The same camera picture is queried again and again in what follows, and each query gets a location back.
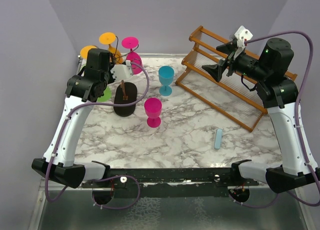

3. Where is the wooden dish rack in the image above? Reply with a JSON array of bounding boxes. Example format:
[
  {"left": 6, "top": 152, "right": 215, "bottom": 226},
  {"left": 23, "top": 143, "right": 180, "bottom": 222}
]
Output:
[{"left": 175, "top": 26, "right": 298, "bottom": 132}]

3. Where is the pink wine glass front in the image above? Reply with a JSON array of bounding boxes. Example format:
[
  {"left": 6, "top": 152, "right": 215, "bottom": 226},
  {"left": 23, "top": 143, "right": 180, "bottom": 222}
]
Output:
[{"left": 121, "top": 37, "right": 143, "bottom": 66}]

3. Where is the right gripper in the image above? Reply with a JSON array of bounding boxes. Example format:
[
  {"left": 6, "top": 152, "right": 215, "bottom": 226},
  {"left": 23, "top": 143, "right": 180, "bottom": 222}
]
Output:
[{"left": 202, "top": 41, "right": 269, "bottom": 82}]

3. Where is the purple cable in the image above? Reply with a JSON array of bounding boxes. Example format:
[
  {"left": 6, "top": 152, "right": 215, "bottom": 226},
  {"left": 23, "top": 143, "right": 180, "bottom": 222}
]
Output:
[
  {"left": 228, "top": 31, "right": 320, "bottom": 209},
  {"left": 44, "top": 62, "right": 151, "bottom": 210}
]

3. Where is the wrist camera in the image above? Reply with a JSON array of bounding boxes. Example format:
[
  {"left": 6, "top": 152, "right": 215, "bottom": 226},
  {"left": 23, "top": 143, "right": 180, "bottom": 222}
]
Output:
[
  {"left": 230, "top": 26, "right": 253, "bottom": 48},
  {"left": 110, "top": 61, "right": 134, "bottom": 81}
]

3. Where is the blue plastic wine glass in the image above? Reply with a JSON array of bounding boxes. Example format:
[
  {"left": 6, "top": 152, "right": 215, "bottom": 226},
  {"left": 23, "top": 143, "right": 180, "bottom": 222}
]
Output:
[{"left": 158, "top": 66, "right": 175, "bottom": 96}]

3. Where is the orange plastic wine glass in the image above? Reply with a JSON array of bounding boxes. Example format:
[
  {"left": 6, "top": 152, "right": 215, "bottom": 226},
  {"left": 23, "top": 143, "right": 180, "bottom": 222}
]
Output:
[{"left": 99, "top": 32, "right": 123, "bottom": 64}]

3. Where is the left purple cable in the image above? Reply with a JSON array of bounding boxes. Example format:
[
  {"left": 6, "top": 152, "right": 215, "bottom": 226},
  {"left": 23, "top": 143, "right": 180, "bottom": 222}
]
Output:
[{"left": 44, "top": 62, "right": 151, "bottom": 210}]

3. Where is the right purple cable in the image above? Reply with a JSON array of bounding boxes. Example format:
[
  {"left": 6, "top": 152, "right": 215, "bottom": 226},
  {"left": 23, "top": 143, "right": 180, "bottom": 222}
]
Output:
[{"left": 228, "top": 31, "right": 320, "bottom": 209}]

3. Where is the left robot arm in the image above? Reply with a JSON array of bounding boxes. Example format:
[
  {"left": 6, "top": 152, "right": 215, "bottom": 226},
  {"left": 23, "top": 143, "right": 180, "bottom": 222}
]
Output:
[{"left": 31, "top": 48, "right": 114, "bottom": 188}]

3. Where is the pink wine glass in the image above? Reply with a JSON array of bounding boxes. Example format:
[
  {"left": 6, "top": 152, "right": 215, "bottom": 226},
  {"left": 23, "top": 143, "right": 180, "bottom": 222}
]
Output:
[
  {"left": 121, "top": 37, "right": 143, "bottom": 66},
  {"left": 144, "top": 98, "right": 162, "bottom": 128}
]

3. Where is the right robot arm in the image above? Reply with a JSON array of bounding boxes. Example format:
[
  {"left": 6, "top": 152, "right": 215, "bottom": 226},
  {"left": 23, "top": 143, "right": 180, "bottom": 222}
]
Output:
[{"left": 202, "top": 38, "right": 320, "bottom": 193}]

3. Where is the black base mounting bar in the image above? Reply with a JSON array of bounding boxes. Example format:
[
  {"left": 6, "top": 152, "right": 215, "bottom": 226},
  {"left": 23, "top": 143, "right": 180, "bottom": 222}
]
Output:
[{"left": 82, "top": 167, "right": 258, "bottom": 198}]

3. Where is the yellow plastic wine glass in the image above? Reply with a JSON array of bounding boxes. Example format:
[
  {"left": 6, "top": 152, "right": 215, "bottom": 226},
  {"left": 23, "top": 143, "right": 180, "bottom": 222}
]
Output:
[{"left": 80, "top": 45, "right": 97, "bottom": 59}]

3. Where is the metal wine glass rack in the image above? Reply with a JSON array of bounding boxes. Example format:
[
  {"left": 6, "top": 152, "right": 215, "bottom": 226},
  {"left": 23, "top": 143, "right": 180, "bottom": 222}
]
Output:
[{"left": 109, "top": 36, "right": 138, "bottom": 117}]

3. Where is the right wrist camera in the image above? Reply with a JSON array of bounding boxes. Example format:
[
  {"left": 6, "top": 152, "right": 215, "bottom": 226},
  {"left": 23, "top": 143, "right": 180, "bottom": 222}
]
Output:
[{"left": 230, "top": 26, "right": 253, "bottom": 48}]

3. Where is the light blue flat stick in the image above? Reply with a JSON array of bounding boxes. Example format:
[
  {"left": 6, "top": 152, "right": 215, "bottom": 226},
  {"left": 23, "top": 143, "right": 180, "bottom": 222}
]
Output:
[{"left": 213, "top": 129, "right": 223, "bottom": 150}]

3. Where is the green plastic wine glass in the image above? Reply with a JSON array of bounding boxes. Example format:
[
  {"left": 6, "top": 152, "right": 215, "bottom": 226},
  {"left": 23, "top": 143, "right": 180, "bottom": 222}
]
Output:
[{"left": 97, "top": 87, "right": 112, "bottom": 102}]

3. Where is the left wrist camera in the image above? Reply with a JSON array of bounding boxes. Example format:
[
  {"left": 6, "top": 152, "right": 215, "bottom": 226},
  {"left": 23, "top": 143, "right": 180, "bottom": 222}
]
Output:
[{"left": 110, "top": 61, "right": 134, "bottom": 81}]

